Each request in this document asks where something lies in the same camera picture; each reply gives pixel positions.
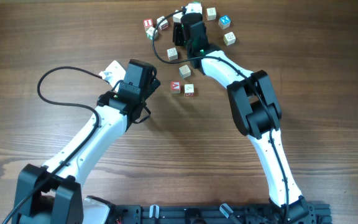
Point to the green B letter block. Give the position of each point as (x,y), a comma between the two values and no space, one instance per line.
(184,71)

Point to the red A letter block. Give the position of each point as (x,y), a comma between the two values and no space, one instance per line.
(175,87)

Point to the red-sided plain top block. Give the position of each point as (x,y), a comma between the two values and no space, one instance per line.
(211,13)

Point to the red Q picture block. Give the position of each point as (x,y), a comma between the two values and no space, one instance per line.
(189,89)

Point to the red 6 number block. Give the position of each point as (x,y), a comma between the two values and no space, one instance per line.
(162,23)

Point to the plain blue-sided block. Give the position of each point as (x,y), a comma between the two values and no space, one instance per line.
(177,17)

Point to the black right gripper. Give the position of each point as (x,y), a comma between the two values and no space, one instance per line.
(177,34)

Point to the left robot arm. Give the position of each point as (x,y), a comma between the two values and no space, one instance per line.
(51,193)

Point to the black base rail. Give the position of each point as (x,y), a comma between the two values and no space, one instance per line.
(222,214)

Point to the green E W block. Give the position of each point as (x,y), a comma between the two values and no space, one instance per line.
(172,54)

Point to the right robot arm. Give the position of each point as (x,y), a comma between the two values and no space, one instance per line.
(255,111)

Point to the blue X letter block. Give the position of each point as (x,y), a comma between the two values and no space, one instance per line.
(224,22)

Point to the yellow-sided picture block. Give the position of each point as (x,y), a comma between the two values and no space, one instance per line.
(229,38)

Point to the green J letter block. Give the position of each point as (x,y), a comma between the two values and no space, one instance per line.
(152,33)

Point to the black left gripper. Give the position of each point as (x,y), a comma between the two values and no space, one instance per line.
(155,84)

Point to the red I letter block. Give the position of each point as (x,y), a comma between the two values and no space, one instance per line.
(148,23)

